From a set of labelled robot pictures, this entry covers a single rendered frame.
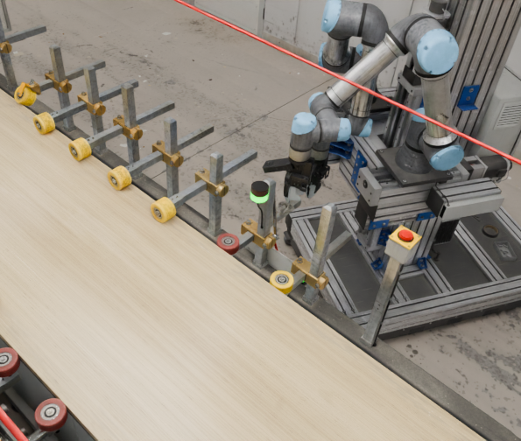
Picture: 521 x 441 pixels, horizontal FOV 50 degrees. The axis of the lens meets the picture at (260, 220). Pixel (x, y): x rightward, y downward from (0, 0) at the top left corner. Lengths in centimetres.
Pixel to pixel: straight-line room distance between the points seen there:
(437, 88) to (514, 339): 172
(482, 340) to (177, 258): 178
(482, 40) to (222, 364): 147
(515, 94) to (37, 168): 193
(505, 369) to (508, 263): 57
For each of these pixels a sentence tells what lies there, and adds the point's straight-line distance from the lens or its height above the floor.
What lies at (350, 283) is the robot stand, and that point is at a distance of 287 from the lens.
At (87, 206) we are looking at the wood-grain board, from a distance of 217.
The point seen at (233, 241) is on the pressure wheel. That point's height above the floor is 91.
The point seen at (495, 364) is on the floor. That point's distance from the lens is 309.
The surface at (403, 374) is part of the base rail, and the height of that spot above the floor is 70.
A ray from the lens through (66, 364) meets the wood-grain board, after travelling 174.
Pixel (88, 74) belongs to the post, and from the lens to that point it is 253.
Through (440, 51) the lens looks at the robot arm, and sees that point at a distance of 178.
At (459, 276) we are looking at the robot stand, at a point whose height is 21.
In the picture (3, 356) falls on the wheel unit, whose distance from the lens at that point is 179.
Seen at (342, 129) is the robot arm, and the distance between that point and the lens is 185.
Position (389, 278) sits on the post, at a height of 105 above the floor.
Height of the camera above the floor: 233
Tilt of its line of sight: 43 degrees down
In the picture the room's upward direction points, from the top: 6 degrees clockwise
